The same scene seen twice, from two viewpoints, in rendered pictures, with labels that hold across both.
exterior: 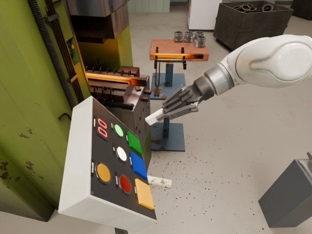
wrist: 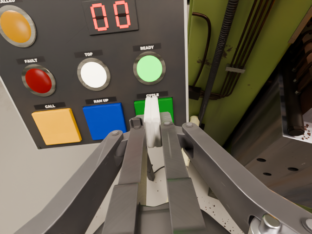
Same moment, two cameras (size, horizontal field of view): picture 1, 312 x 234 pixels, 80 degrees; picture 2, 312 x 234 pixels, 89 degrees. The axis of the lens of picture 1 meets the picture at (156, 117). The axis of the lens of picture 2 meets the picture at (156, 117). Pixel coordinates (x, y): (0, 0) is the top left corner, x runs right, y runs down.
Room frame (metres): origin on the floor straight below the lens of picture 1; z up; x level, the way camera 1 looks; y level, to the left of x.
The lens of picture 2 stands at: (0.50, -0.10, 1.27)
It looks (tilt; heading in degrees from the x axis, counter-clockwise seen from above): 55 degrees down; 105
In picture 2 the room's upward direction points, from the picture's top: 7 degrees counter-clockwise
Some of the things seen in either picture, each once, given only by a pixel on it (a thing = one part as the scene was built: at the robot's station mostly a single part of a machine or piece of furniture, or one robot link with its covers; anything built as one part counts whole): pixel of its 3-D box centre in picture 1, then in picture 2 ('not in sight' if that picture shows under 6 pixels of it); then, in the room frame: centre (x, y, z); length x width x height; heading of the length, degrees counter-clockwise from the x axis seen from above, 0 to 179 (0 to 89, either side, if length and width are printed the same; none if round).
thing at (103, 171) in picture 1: (103, 172); (16, 27); (0.23, 0.12, 1.16); 0.05 x 0.03 x 0.04; 168
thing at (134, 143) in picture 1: (133, 143); (154, 116); (0.45, 0.08, 1.01); 0.07 x 0.05 x 0.07; 13
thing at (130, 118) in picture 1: (105, 112); (299, 116); (0.98, 0.36, 0.69); 0.56 x 0.38 x 0.45; 78
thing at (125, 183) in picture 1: (125, 184); (39, 81); (0.24, 0.08, 1.09); 0.05 x 0.03 x 0.04; 168
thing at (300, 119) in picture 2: (97, 101); (289, 75); (0.80, 0.32, 0.93); 0.40 x 0.03 x 0.03; 78
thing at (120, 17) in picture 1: (77, 17); not in sight; (0.93, 0.36, 1.32); 0.42 x 0.20 x 0.10; 78
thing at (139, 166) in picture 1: (138, 166); (107, 121); (0.35, 0.06, 1.01); 0.07 x 0.05 x 0.07; 13
